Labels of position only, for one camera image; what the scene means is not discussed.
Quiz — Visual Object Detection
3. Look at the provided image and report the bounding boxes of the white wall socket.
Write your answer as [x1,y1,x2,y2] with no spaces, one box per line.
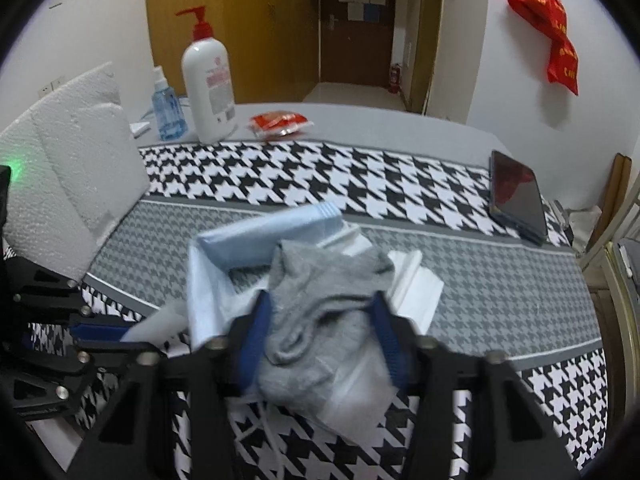
[38,76,66,99]

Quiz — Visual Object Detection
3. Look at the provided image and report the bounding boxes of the white face mask stack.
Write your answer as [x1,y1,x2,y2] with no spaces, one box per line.
[316,250,444,444]

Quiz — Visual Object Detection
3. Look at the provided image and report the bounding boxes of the brown wooden wardrobe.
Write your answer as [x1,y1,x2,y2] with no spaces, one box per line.
[146,0,319,104]

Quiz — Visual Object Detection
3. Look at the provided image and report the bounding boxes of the red fire extinguisher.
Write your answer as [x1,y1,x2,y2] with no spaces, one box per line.
[388,63,401,94]

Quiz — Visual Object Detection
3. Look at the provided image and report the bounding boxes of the dark brown entrance door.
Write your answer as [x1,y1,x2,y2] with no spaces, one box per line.
[320,0,396,87]

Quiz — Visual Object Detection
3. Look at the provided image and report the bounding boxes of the red hanging plastic bag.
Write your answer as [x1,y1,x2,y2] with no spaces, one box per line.
[506,0,579,96]

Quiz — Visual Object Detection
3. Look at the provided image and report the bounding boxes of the wooden side door frame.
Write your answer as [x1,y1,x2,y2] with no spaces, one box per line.
[408,0,444,115]

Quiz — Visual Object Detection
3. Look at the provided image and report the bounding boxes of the black smartphone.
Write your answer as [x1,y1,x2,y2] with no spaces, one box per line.
[488,150,548,246]

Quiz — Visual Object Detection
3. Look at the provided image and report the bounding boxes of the blue spray bottle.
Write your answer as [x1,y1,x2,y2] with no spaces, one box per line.
[152,66,188,142]

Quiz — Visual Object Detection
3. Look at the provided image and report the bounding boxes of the houndstooth table cloth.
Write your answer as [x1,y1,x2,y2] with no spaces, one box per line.
[81,141,608,467]

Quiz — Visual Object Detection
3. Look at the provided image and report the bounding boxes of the wooden boards leaning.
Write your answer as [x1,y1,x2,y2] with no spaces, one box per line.
[587,153,632,249]

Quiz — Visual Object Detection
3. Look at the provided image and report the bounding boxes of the grey sock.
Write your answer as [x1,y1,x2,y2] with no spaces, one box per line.
[257,240,395,415]

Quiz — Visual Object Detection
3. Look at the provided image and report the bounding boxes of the white pump lotion bottle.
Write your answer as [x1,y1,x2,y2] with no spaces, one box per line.
[176,6,238,144]

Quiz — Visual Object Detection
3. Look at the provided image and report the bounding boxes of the white styrofoam box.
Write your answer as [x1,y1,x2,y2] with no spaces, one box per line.
[1,63,150,282]

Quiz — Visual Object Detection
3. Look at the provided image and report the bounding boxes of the light blue face mask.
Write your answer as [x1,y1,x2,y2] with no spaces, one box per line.
[186,203,343,350]

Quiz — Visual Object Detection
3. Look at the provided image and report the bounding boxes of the red snack packet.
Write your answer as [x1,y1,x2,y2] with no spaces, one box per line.
[247,110,314,142]

